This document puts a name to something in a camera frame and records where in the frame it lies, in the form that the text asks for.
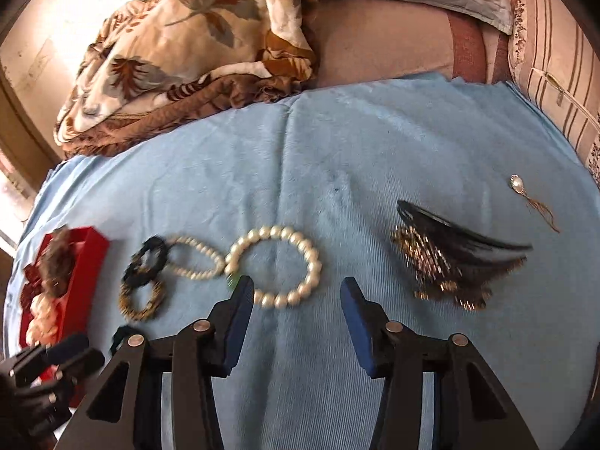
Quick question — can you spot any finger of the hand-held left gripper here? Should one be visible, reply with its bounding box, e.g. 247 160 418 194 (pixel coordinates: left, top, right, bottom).
19 349 106 438
0 334 90 385

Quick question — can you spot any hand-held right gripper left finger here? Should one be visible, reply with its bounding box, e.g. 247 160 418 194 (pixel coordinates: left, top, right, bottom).
54 276 256 450

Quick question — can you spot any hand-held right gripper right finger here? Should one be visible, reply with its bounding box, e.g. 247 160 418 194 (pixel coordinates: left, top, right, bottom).
340 276 540 450

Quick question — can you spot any red jewelry box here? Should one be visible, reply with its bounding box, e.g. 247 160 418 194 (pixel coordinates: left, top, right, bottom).
19 226 111 408

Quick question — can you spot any large pearl bracelet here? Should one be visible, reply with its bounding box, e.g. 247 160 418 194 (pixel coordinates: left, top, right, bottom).
225 226 323 310

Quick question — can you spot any cream pearl hair accessory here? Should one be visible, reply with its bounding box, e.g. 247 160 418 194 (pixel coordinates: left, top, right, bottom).
25 293 60 345

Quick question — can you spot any small pearl bead strand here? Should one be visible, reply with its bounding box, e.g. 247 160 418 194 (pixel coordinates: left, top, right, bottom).
164 235 227 283

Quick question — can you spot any brown fuzzy scrunchie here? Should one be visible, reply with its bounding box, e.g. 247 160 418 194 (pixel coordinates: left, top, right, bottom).
37 227 78 298

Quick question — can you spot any gold beaded tassel ornament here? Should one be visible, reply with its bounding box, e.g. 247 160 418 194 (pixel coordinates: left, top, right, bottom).
391 224 528 311

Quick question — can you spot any black curved hair clip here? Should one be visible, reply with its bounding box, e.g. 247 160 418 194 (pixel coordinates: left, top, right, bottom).
396 199 534 263

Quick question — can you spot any light blue cloth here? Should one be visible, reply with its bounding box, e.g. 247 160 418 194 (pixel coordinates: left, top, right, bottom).
2 72 598 450

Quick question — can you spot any pearl earring gold tassel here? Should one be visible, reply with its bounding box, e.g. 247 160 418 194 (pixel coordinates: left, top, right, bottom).
510 174 561 234

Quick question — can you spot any beige bed sheet brown stripe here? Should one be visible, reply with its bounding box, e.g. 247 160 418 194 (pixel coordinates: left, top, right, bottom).
314 0 514 89

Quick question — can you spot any floral leaf print blanket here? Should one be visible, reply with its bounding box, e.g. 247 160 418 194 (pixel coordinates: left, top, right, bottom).
53 0 320 159

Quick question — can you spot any striped floral pillow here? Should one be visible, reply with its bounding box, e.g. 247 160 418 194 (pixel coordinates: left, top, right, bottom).
508 0 600 180

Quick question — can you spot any small black hair tie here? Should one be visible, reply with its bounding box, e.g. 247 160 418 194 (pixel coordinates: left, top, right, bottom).
110 325 133 355

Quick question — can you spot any dark red bead bracelet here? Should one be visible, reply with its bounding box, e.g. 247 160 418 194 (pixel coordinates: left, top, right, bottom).
21 262 48 311

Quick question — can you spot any gold brown bead bracelet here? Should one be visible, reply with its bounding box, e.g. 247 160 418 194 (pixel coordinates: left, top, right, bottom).
119 276 166 322

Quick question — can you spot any black bead bracelet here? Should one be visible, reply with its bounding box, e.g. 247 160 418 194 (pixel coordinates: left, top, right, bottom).
123 237 170 287

